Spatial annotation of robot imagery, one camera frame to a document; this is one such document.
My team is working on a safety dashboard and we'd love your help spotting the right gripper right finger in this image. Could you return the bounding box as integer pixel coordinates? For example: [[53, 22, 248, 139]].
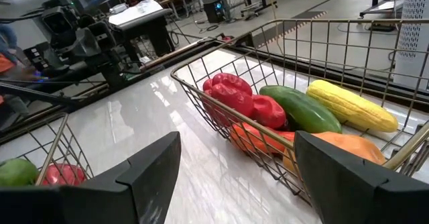
[[293, 129, 429, 224]]

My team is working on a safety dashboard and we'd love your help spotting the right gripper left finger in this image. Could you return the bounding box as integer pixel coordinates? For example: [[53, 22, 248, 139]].
[[0, 131, 182, 224]]

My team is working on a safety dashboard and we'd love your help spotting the red tomato with green stem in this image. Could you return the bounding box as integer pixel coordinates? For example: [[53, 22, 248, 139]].
[[39, 163, 86, 187]]

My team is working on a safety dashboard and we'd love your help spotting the yellow corn cob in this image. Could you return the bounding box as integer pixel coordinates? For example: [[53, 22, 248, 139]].
[[306, 79, 400, 133]]

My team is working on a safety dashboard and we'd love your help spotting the green cucumber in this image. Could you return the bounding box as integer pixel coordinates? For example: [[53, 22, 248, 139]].
[[259, 85, 343, 134]]

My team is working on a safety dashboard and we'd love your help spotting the orange carrot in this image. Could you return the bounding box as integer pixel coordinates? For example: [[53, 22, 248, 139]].
[[229, 122, 296, 155]]

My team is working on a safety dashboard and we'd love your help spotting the small red pepper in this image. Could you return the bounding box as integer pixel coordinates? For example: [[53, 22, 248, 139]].
[[251, 95, 288, 130]]

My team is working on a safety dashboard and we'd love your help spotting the green lime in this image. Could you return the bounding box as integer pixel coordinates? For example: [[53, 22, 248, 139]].
[[0, 158, 40, 187]]

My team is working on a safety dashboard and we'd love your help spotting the red bell pepper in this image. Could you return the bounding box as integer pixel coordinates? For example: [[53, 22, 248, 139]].
[[202, 72, 255, 127]]

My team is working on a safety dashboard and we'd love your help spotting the pale orange round produce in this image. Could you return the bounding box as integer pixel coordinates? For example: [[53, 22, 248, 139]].
[[283, 131, 387, 174]]

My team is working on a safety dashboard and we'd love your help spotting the black power strip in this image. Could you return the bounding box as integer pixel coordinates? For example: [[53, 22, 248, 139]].
[[23, 46, 51, 72]]

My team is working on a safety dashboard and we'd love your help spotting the person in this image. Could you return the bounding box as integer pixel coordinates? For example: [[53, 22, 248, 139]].
[[0, 24, 21, 76]]

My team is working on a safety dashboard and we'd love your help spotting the black table with white top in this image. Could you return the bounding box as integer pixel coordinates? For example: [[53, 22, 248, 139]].
[[109, 0, 177, 57]]

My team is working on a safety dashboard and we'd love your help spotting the black computer box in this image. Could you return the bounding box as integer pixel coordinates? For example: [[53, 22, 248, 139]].
[[202, 0, 229, 23]]

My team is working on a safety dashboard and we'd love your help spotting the dark striped floor mat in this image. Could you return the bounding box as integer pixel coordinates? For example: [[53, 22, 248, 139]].
[[253, 11, 328, 49]]

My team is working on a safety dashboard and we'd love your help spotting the wire basket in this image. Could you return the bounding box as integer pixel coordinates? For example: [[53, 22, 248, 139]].
[[0, 112, 95, 188], [170, 17, 429, 207]]

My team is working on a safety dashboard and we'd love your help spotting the yellow hanging cable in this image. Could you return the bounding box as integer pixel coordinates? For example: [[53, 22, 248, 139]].
[[265, 0, 281, 46]]

